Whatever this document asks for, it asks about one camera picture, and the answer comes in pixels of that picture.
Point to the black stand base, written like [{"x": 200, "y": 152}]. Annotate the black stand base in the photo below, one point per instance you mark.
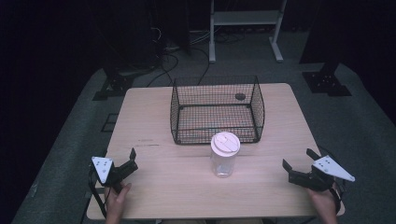
[
  {"x": 327, "y": 82},
  {"x": 113, "y": 87}
]

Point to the person's right hand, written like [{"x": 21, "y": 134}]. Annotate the person's right hand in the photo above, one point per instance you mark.
[{"x": 323, "y": 203}]

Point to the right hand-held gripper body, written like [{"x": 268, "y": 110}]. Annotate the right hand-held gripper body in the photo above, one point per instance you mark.
[{"x": 320, "y": 175}]

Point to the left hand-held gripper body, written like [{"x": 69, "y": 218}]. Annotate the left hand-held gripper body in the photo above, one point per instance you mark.
[{"x": 104, "y": 169}]

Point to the clear jar with pink lid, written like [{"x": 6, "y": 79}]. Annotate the clear jar with pink lid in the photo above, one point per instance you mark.
[{"x": 224, "y": 155}]

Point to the small black round disc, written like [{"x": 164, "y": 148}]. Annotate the small black round disc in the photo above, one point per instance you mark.
[{"x": 240, "y": 96}]

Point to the white metal stand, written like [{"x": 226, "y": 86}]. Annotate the white metal stand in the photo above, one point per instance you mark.
[{"x": 246, "y": 17}]

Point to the person's left hand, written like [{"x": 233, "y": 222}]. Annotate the person's left hand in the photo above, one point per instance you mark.
[{"x": 116, "y": 200}]

